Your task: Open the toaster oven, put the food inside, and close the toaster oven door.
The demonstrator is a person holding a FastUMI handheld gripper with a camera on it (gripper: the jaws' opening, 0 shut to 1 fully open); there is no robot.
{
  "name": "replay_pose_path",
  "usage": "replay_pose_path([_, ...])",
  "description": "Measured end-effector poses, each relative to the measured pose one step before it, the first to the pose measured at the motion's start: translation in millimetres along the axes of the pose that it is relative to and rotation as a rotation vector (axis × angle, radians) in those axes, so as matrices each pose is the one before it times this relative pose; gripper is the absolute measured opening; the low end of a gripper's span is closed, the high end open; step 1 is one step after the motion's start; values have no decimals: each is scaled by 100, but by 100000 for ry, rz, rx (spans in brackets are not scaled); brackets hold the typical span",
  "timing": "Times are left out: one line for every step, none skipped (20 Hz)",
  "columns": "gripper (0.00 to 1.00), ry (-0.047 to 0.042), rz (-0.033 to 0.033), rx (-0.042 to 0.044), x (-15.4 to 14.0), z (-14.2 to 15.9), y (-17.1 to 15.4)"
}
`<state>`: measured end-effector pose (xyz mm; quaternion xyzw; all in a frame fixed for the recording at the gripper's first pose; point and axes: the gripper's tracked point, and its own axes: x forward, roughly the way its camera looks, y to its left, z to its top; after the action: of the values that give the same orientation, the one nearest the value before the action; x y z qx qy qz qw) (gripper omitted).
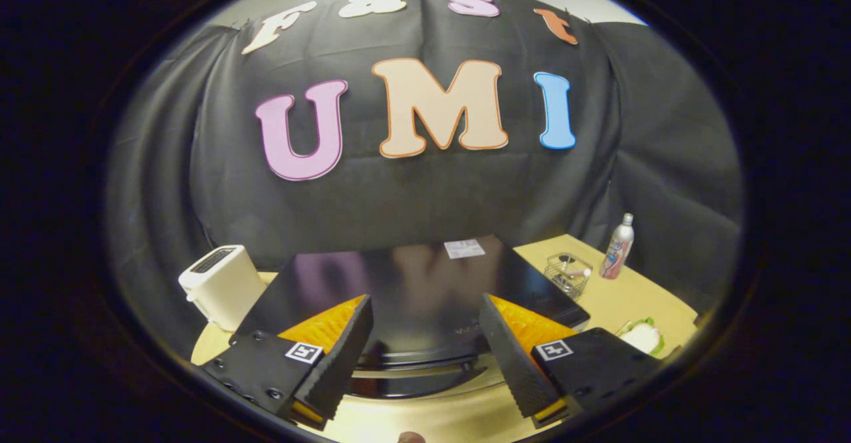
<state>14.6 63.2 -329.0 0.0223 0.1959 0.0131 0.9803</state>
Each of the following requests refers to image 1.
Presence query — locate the clear glass container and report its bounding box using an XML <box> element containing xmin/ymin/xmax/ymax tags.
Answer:
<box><xmin>543</xmin><ymin>251</ymin><xmax>594</xmax><ymax>299</ymax></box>

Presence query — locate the sandwich with green lettuce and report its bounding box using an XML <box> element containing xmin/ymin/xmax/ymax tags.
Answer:
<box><xmin>616</xmin><ymin>317</ymin><xmax>666</xmax><ymax>357</ymax></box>

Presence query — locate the white pink spray bottle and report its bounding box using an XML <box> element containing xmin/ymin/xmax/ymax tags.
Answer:
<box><xmin>599</xmin><ymin>213</ymin><xmax>635</xmax><ymax>280</ymax></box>

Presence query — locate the black backdrop cloth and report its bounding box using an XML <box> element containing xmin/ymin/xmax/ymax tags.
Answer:
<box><xmin>106</xmin><ymin>0</ymin><xmax>744</xmax><ymax>357</ymax></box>

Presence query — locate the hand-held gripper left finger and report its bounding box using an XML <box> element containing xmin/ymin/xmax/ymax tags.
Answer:
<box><xmin>201</xmin><ymin>294</ymin><xmax>374</xmax><ymax>432</ymax></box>

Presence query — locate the black toaster oven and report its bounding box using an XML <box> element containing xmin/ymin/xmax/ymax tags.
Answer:
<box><xmin>229</xmin><ymin>233</ymin><xmax>591</xmax><ymax>400</ymax></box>

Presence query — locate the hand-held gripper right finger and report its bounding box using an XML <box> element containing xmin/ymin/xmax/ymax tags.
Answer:
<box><xmin>478</xmin><ymin>293</ymin><xmax>659</xmax><ymax>430</ymax></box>

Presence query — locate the white bread toaster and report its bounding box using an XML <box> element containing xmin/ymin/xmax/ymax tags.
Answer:
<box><xmin>178</xmin><ymin>244</ymin><xmax>268</xmax><ymax>333</ymax></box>

